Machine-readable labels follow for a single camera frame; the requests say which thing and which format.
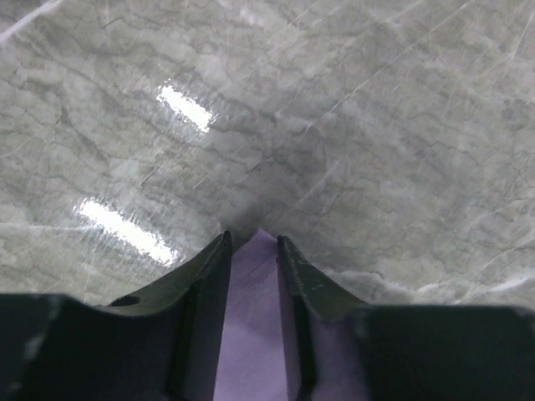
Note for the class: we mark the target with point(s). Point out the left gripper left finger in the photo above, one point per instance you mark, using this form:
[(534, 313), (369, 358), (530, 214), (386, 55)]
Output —
[(161, 342)]

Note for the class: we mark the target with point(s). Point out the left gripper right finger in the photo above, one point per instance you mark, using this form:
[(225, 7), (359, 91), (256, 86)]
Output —
[(406, 352)]

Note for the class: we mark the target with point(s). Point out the lavender t shirt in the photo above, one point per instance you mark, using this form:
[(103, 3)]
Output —
[(251, 363)]

